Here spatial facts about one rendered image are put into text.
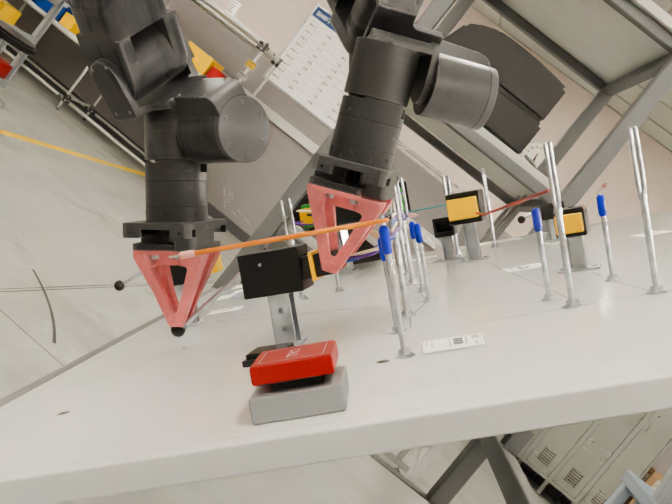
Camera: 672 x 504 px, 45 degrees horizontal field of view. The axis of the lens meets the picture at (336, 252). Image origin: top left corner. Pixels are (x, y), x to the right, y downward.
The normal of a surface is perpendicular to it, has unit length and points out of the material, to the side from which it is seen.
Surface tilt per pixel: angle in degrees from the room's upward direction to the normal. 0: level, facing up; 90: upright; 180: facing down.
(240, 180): 90
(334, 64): 90
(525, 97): 90
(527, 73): 90
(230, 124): 63
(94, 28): 138
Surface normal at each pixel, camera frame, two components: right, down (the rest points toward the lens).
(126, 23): 0.80, 0.26
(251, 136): 0.73, 0.06
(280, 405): -0.05, 0.07
